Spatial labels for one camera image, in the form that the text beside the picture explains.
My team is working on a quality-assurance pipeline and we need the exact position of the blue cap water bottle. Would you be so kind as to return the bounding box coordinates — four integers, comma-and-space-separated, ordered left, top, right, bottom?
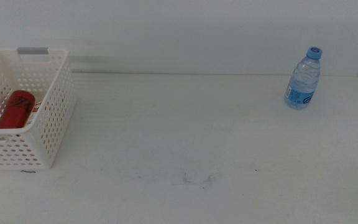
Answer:
283, 46, 323, 110

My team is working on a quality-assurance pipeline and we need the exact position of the white perforated plastic basket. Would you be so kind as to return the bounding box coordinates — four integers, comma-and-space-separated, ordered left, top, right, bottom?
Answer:
0, 47, 76, 170

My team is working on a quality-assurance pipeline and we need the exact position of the red soda can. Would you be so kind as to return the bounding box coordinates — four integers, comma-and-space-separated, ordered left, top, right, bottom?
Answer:
0, 90, 36, 129

